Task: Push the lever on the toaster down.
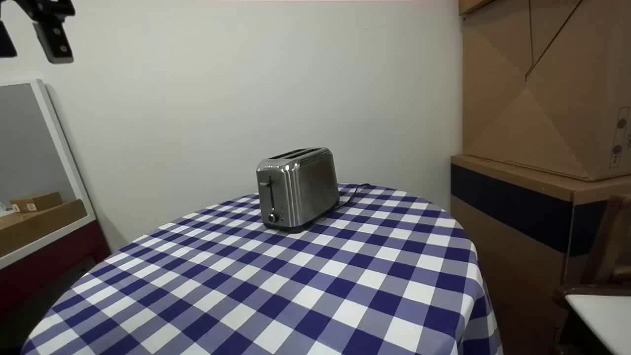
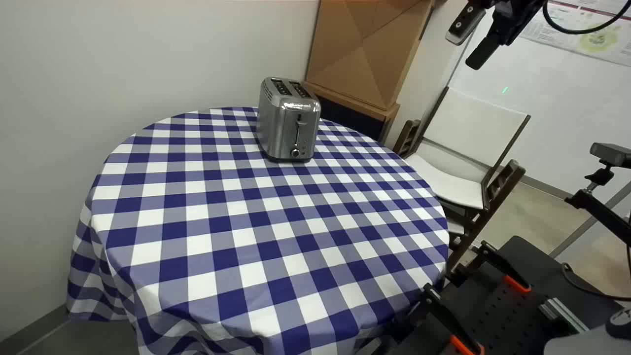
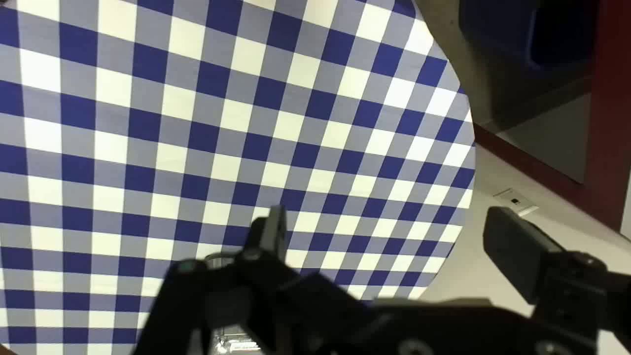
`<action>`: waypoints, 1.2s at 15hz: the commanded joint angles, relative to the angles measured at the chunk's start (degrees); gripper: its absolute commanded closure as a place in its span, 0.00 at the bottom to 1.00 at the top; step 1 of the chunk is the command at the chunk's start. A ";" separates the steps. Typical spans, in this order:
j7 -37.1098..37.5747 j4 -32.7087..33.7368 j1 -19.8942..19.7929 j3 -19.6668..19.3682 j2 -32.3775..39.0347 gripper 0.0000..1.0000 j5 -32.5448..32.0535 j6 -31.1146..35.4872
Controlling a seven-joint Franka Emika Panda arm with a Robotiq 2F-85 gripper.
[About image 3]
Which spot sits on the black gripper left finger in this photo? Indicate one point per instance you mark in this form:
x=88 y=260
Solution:
x=197 y=302

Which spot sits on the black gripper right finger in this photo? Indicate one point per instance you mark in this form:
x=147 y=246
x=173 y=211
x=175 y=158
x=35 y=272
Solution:
x=524 y=252

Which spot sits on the small white floor plate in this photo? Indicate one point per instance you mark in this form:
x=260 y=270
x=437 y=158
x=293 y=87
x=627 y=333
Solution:
x=514 y=199

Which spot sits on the blue white checked tablecloth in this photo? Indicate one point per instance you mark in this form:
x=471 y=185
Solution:
x=228 y=130

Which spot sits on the dark blue plastic bin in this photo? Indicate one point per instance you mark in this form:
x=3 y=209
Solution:
x=532 y=31

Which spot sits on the red-brown wooden cabinet frame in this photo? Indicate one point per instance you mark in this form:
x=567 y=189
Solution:
x=607 y=110

